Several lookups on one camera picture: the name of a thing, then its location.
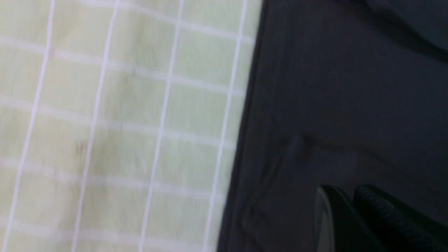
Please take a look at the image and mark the dark gray long-sleeve shirt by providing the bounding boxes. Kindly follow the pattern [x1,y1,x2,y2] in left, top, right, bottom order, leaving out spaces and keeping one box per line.
[216,0,448,252]

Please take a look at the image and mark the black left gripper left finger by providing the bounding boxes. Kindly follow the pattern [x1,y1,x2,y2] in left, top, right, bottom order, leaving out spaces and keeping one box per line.
[314,185,382,252]

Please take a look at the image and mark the light green checkered tablecloth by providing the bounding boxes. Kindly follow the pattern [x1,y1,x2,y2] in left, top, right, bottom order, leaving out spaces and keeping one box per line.
[0,0,262,252]

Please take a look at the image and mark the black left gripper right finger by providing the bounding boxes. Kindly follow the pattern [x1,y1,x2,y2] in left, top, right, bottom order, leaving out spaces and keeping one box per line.
[353,185,448,252]

